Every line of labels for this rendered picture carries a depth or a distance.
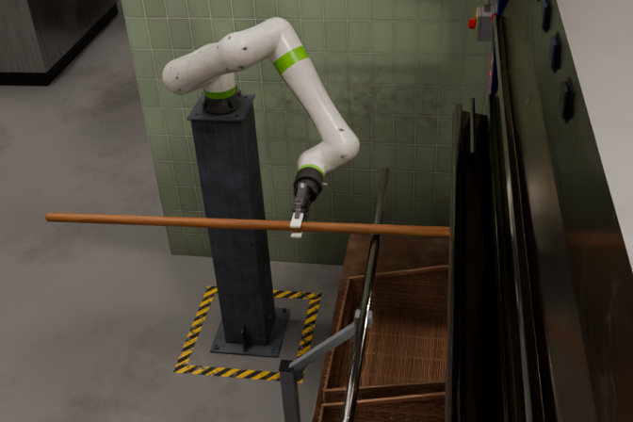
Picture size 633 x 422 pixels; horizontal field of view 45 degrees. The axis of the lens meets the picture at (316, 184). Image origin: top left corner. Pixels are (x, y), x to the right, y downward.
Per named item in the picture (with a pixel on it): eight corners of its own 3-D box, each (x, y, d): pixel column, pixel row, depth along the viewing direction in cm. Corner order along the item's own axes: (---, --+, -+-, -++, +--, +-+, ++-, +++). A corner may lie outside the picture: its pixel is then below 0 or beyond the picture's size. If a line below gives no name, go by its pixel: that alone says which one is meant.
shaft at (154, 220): (45, 223, 244) (42, 216, 242) (49, 218, 246) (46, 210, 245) (608, 245, 219) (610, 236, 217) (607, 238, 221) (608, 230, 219)
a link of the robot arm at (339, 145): (288, 74, 263) (274, 77, 253) (314, 56, 258) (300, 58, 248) (343, 165, 263) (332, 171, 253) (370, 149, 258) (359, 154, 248)
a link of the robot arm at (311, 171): (294, 189, 257) (292, 166, 252) (329, 190, 256) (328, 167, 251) (291, 200, 252) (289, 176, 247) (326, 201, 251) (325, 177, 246)
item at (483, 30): (494, 31, 294) (495, 6, 288) (495, 41, 285) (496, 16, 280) (474, 31, 295) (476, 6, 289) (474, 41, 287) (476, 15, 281)
